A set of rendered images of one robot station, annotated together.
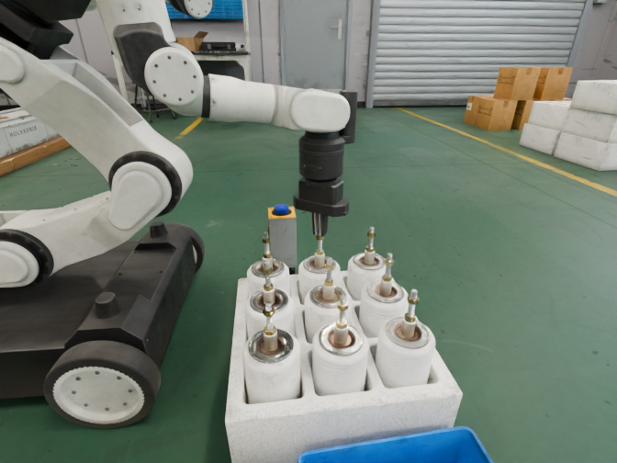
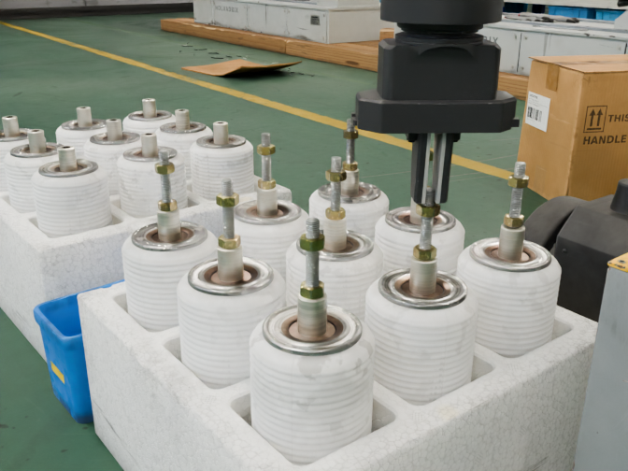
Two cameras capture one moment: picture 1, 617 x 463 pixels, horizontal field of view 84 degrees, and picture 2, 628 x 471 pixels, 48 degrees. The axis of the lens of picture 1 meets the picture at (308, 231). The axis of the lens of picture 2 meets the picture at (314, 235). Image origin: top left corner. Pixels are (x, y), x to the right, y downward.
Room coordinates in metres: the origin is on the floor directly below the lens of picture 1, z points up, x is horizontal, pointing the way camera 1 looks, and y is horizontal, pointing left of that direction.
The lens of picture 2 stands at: (1.09, -0.38, 0.51)
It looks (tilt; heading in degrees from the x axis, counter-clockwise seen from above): 22 degrees down; 150
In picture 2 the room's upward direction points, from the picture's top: straight up
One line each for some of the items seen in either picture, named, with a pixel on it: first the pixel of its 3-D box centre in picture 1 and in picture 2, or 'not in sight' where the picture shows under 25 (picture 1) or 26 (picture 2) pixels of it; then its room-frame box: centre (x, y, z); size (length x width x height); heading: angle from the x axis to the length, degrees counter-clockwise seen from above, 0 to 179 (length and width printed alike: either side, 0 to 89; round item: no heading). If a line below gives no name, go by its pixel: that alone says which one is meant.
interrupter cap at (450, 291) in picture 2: (319, 265); (421, 288); (0.67, -0.03, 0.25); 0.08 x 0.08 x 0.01
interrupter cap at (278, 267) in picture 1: (267, 268); (509, 255); (0.66, 0.09, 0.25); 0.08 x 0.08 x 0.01
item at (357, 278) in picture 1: (365, 292); (311, 428); (0.69, -0.14, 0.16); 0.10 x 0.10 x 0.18
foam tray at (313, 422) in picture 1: (326, 355); (332, 385); (0.55, -0.04, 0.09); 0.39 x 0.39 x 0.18; 7
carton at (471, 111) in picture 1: (483, 109); not in sight; (4.17, -2.02, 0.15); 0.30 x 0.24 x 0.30; 94
